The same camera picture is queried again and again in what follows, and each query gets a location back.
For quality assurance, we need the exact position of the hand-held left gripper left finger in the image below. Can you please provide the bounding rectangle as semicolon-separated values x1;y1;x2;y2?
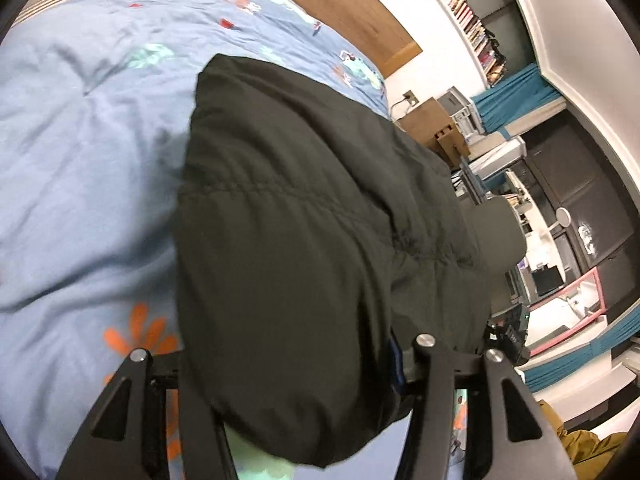
55;347;241;480

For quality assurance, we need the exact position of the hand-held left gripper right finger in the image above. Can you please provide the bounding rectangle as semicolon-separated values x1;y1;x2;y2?
387;332;578;480

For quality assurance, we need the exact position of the black puffer jacket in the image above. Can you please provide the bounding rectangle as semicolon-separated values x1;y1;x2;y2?
172;52;493;468

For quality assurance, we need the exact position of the person's right forearm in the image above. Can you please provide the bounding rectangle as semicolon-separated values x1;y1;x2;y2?
537;400;631;480

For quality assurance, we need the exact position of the teal curtain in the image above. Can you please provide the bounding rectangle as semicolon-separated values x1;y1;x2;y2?
520;305;640;391
472;65;566;136

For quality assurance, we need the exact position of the pink framed mirror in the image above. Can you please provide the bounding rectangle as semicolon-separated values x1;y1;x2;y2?
527;267;608;356

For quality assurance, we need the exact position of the wooden nightstand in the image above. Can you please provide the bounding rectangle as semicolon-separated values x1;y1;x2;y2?
400;99;471;166

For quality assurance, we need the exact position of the blue printed duvet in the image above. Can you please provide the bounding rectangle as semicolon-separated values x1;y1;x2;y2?
0;0;471;480

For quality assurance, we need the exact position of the row of books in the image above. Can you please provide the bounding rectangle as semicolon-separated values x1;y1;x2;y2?
417;0;508;86

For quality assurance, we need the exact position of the wooden headboard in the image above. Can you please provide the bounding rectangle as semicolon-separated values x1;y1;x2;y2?
220;0;423;78

